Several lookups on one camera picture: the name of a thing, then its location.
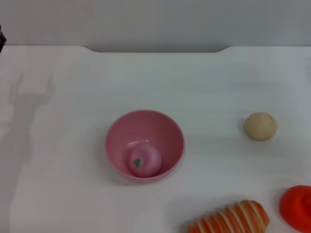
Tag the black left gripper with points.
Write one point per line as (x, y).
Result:
(2, 38)

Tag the pink bowl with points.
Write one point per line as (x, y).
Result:
(145, 128)

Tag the pink toy peach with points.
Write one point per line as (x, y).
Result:
(148, 157)

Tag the beige toy bun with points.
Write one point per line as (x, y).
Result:
(260, 127)

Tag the orange white striped toy bread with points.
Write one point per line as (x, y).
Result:
(230, 216)

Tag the red orange toy food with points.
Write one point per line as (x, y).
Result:
(294, 206)

